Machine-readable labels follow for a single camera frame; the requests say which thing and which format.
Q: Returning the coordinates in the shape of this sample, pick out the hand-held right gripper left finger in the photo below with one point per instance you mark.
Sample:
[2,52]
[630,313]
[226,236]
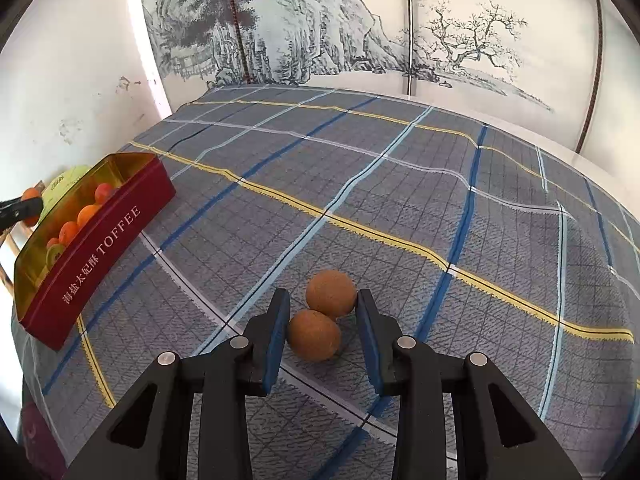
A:
[280,330]

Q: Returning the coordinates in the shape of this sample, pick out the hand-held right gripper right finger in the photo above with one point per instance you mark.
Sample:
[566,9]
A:
[365,332]

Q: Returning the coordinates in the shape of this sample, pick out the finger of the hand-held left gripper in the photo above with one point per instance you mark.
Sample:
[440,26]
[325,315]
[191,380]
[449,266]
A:
[20,211]

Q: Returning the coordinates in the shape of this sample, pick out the orange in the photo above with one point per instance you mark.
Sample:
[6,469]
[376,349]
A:
[31,193]
[89,213]

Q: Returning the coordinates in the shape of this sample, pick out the light brown round fruit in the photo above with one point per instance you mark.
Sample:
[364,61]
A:
[331,294]
[313,336]

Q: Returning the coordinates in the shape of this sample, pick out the red tin box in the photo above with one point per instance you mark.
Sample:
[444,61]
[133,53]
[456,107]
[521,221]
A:
[100,255]

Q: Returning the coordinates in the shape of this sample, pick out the yellow green round object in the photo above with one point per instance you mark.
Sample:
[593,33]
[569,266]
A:
[65,180]

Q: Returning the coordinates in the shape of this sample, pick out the green round fruit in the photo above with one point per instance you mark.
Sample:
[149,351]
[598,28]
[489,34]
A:
[53,256]

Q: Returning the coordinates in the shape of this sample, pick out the plaid bed sheet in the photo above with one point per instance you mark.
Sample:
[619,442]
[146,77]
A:
[425,220]

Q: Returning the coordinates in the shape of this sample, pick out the maroon object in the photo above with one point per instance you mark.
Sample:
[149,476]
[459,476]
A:
[37,437]

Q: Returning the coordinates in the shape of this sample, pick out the ink landscape wall panel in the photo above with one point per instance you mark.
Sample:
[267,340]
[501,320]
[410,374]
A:
[500,35]
[185,25]
[320,25]

